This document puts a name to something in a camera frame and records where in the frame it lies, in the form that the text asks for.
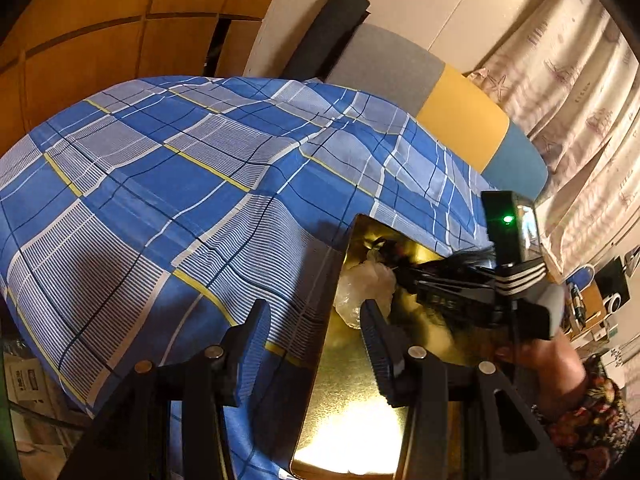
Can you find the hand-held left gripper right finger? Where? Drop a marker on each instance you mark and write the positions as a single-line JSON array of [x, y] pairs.
[[376, 355]]

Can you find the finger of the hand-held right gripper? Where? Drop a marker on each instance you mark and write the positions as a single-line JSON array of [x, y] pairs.
[[460, 302], [445, 276]]

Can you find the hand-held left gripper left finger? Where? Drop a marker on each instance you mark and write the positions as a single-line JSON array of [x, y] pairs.
[[254, 340]]

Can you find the gold tin box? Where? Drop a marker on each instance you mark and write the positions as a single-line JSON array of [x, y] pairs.
[[350, 410]]

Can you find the white crinkled plastic bag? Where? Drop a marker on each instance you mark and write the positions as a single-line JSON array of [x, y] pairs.
[[362, 285]]

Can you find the person's right hand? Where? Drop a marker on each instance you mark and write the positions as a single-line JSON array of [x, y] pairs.
[[550, 370]]

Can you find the blue chair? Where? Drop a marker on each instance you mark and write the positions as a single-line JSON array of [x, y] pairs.
[[580, 276]]

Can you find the wooden chair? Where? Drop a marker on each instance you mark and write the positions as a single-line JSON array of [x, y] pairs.
[[592, 305]]

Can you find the black monitor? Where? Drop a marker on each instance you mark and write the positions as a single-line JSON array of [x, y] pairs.
[[612, 277]]

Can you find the blue plaid bedsheet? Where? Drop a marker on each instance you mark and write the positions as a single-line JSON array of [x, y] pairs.
[[165, 210]]

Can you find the grey yellow blue headboard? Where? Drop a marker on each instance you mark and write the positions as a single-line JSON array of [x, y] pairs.
[[435, 95]]

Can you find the cream printed curtain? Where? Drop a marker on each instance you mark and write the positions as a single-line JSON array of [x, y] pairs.
[[575, 85]]

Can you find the cardboard box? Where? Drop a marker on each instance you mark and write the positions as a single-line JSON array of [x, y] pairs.
[[27, 380]]

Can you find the black rolled mat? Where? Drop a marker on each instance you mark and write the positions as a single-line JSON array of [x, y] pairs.
[[330, 30]]

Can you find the wooden wardrobe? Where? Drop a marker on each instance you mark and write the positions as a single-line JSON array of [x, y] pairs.
[[100, 35]]

